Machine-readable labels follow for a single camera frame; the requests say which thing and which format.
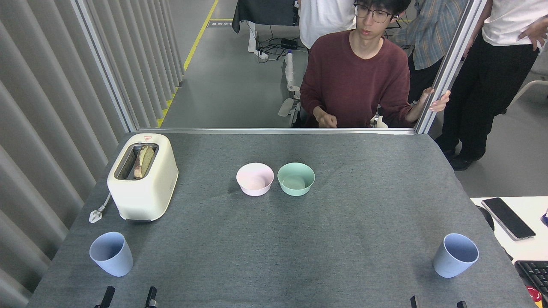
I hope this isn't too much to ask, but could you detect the blue plastic cup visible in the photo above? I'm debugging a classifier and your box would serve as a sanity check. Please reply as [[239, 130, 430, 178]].
[[89, 232, 134, 277], [433, 233, 480, 278]]

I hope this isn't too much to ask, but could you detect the seated person's left hand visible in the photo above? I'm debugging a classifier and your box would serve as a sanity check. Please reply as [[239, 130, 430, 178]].
[[417, 87, 451, 114]]

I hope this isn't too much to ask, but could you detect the standing person's hand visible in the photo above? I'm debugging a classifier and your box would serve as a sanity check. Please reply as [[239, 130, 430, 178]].
[[518, 17, 548, 51]]

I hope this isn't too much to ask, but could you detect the red round object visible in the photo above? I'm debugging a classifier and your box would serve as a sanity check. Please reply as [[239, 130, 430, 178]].
[[526, 286, 543, 308]]

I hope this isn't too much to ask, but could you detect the black keyboard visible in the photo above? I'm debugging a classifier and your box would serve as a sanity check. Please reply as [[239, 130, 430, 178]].
[[514, 260, 548, 300]]

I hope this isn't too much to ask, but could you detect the white side table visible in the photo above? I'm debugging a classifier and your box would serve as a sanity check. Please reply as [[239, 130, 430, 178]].
[[470, 196, 548, 262]]

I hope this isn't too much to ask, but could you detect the black smartphone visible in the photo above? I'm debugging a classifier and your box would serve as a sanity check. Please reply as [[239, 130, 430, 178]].
[[481, 197, 536, 241]]

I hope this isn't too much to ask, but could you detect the cream white toaster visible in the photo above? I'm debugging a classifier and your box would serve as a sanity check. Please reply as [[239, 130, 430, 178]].
[[107, 133, 179, 222]]

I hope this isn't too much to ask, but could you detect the toasted bread slice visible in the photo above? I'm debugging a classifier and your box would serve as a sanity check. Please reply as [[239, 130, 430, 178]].
[[133, 145, 155, 179]]

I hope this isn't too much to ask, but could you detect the pink bowl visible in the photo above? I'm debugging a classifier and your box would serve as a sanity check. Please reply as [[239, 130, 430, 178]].
[[236, 163, 274, 197]]

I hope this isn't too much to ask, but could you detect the green bowl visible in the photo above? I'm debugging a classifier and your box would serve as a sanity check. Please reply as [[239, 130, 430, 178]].
[[277, 162, 316, 197]]

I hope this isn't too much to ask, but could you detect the standing person in black trousers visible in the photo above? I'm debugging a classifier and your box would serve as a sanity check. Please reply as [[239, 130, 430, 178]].
[[435, 0, 548, 172]]

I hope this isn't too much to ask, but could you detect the white chair base leg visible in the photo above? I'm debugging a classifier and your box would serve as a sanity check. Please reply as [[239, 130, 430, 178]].
[[507, 80, 548, 110]]

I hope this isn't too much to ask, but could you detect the seated person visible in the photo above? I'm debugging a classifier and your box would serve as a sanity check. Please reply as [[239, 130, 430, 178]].
[[300, 0, 451, 129]]

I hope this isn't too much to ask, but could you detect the white stand on wheels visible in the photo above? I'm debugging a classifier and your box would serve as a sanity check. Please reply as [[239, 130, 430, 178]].
[[278, 49, 303, 128]]

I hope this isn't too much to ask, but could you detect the person in plaid shirt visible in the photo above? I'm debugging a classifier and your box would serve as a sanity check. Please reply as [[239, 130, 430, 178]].
[[387, 0, 470, 104]]

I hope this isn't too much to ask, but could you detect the person in white shirt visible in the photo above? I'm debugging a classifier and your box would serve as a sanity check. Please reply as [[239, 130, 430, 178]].
[[298, 0, 358, 50]]

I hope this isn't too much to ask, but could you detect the table with black cloth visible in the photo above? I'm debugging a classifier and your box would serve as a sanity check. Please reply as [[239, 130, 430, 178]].
[[232, 0, 300, 58]]

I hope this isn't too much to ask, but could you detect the white toaster cable with plug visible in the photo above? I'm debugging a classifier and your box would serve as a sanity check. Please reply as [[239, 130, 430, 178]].
[[89, 192, 113, 224]]

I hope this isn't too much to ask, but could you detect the silver frame crossbar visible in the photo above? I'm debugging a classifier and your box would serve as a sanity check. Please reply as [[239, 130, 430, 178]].
[[136, 127, 418, 136]]

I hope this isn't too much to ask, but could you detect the silver frame post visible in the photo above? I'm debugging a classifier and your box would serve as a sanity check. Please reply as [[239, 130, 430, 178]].
[[414, 0, 488, 135], [71, 0, 140, 132]]

